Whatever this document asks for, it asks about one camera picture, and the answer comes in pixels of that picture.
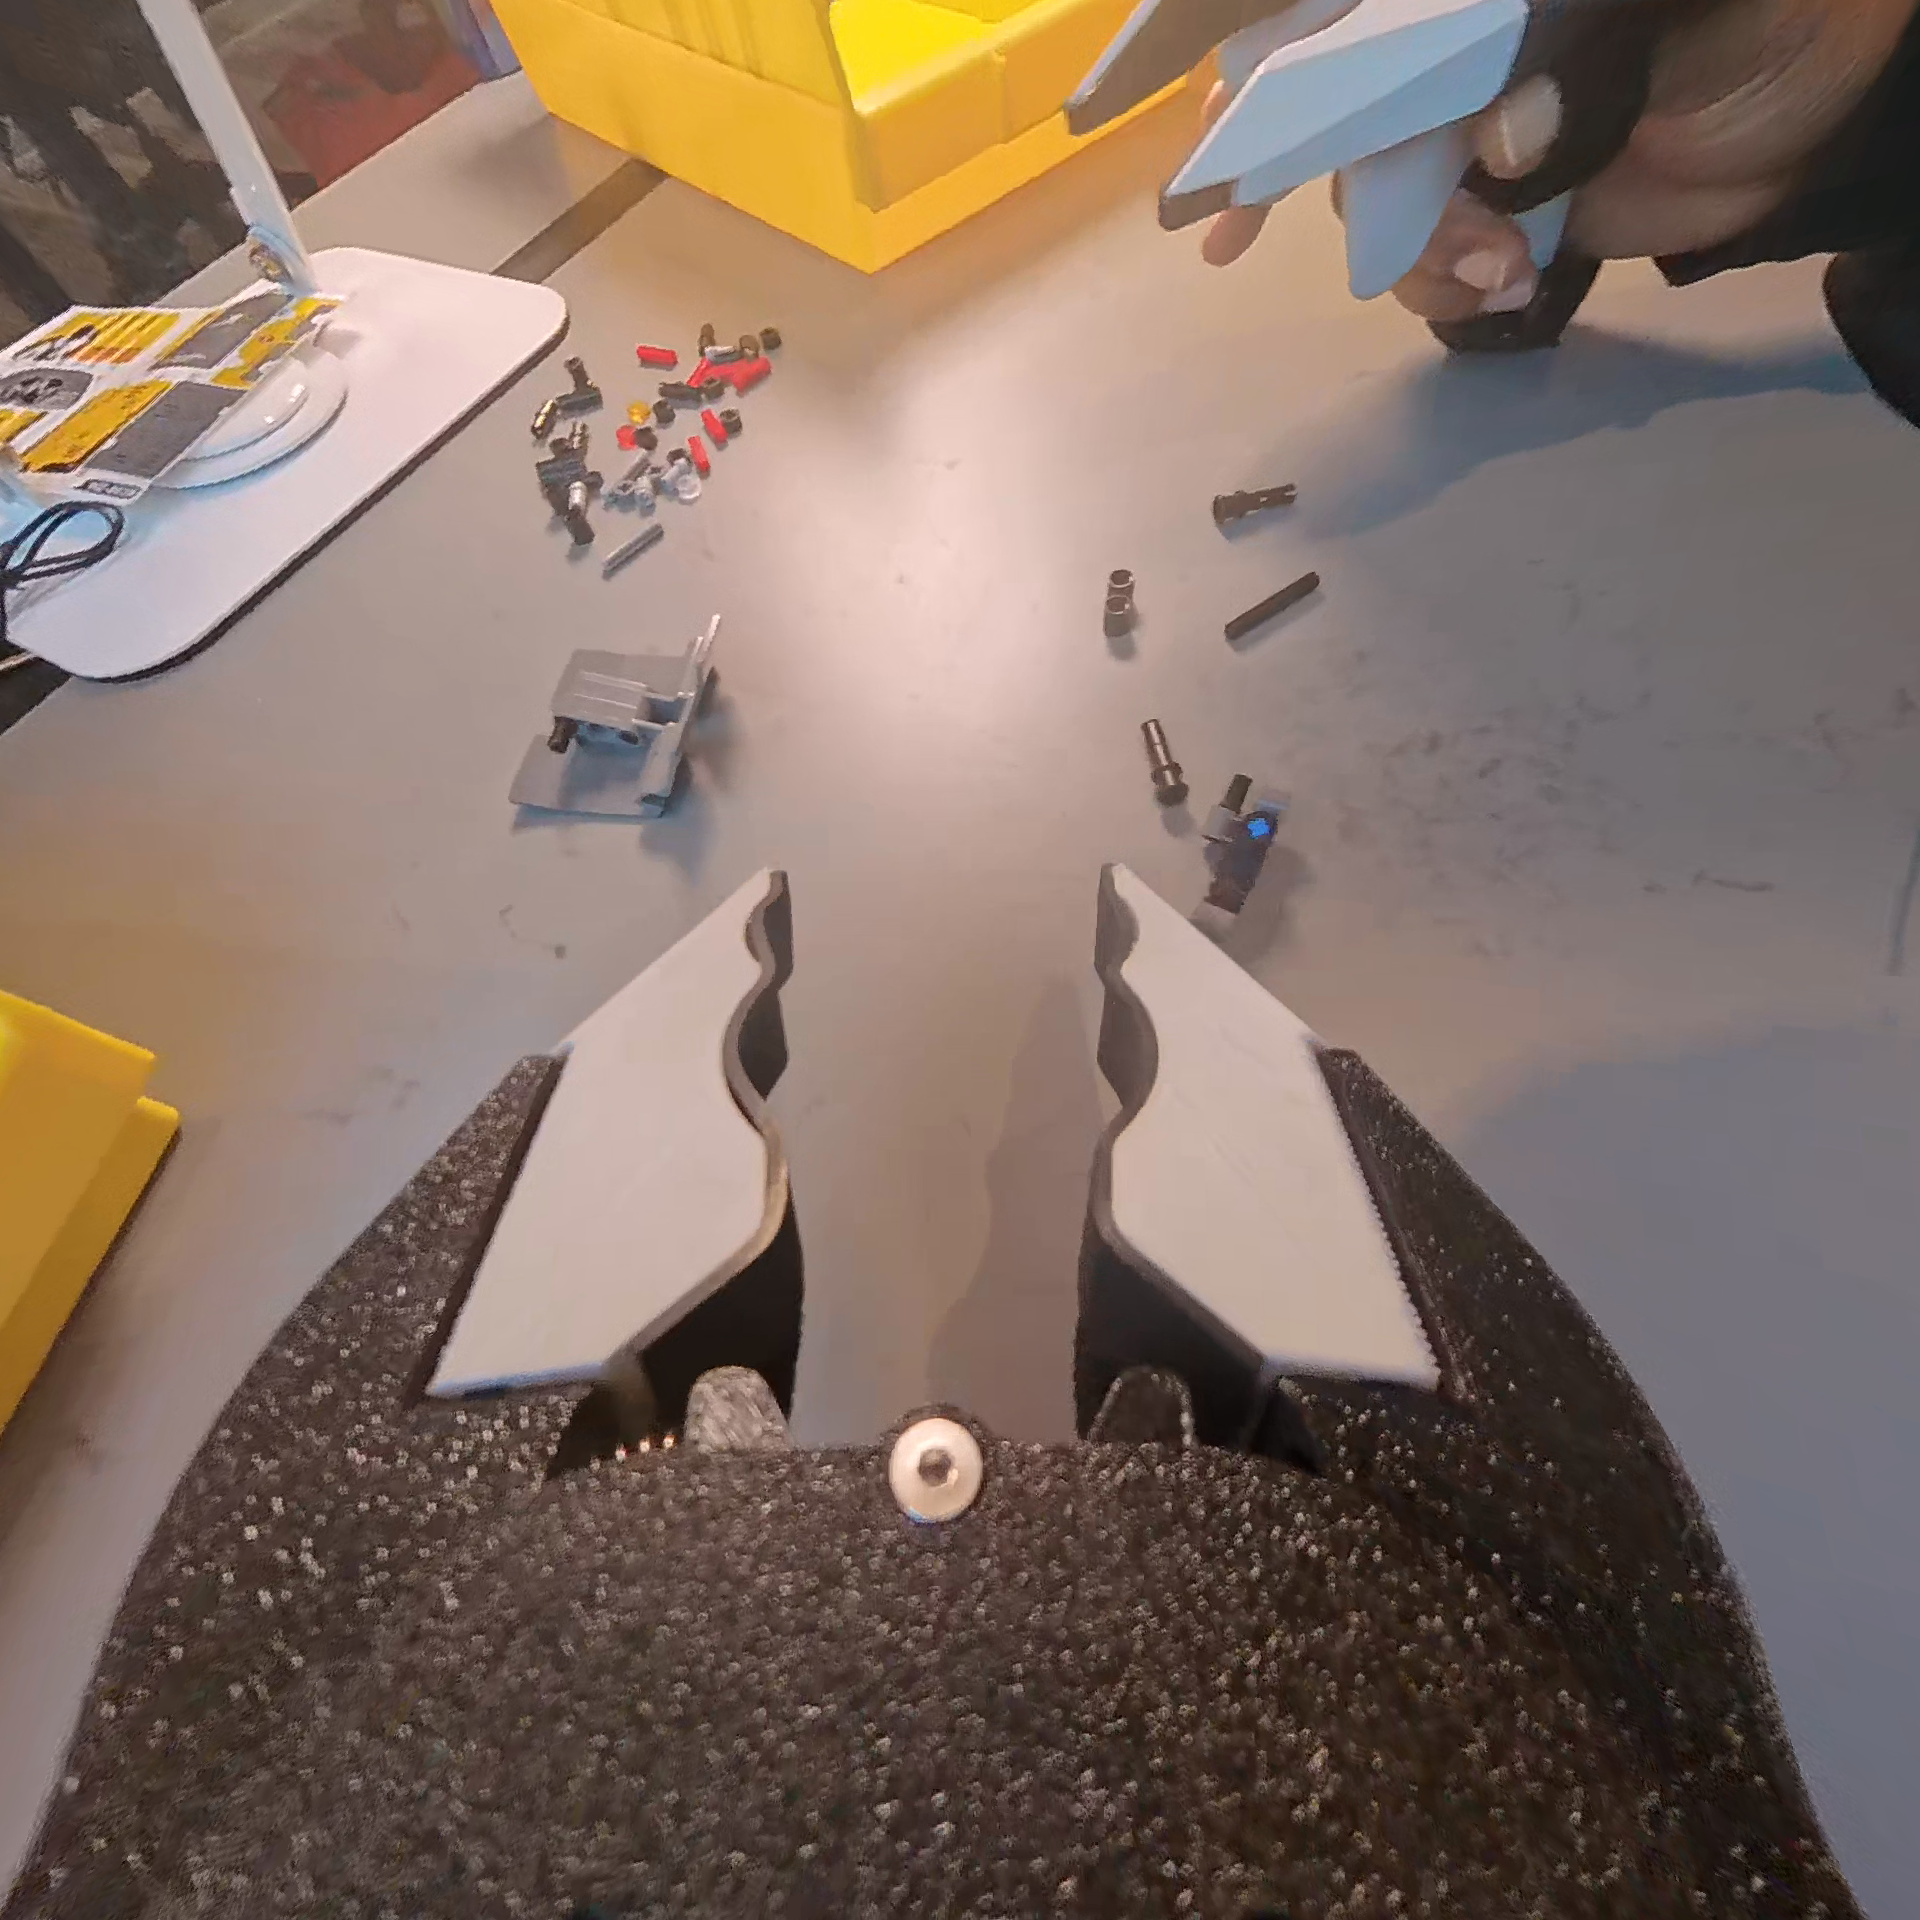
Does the yellow plastic bin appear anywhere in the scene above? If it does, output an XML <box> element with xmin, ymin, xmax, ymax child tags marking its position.
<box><xmin>0</xmin><ymin>991</ymin><xmax>183</xmax><ymax>1435</ymax></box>
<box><xmin>486</xmin><ymin>0</ymin><xmax>1203</xmax><ymax>276</ymax></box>

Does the person's right hand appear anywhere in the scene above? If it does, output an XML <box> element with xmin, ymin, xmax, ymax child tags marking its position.
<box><xmin>1387</xmin><ymin>0</ymin><xmax>1920</xmax><ymax>319</ymax></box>

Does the yellow grey sticker sheet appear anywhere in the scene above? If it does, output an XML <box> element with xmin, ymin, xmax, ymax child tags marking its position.
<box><xmin>0</xmin><ymin>292</ymin><xmax>348</xmax><ymax>474</ymax></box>

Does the black toy axle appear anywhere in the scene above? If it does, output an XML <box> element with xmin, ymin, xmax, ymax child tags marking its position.
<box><xmin>1221</xmin><ymin>570</ymin><xmax>1327</xmax><ymax>647</ymax></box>

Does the pile of small toy parts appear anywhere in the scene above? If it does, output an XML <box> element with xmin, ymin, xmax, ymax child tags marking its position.
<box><xmin>528</xmin><ymin>323</ymin><xmax>787</xmax><ymax>581</ymax></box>

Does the silver toy scoop part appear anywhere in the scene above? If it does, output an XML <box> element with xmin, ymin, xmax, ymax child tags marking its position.
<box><xmin>510</xmin><ymin>612</ymin><xmax>722</xmax><ymax>824</ymax></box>

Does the black usb cable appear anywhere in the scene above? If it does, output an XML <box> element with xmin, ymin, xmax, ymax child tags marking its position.
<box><xmin>0</xmin><ymin>503</ymin><xmax>130</xmax><ymax>663</ymax></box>

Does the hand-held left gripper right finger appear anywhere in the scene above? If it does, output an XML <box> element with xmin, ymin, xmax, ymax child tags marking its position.
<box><xmin>1075</xmin><ymin>863</ymin><xmax>1443</xmax><ymax>1455</ymax></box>

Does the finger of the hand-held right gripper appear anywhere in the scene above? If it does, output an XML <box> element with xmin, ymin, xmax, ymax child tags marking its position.
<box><xmin>1064</xmin><ymin>0</ymin><xmax>1360</xmax><ymax>138</ymax></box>
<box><xmin>1158</xmin><ymin>0</ymin><xmax>1531</xmax><ymax>232</ymax></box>

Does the grey desk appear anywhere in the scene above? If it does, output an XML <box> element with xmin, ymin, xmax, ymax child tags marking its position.
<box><xmin>0</xmin><ymin>67</ymin><xmax>1920</xmax><ymax>1920</ymax></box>

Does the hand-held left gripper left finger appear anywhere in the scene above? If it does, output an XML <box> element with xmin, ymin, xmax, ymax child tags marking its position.
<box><xmin>424</xmin><ymin>866</ymin><xmax>804</xmax><ymax>1464</ymax></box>

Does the white folding stand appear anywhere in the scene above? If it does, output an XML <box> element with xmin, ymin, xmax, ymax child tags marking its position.
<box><xmin>0</xmin><ymin>0</ymin><xmax>571</xmax><ymax>685</ymax></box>

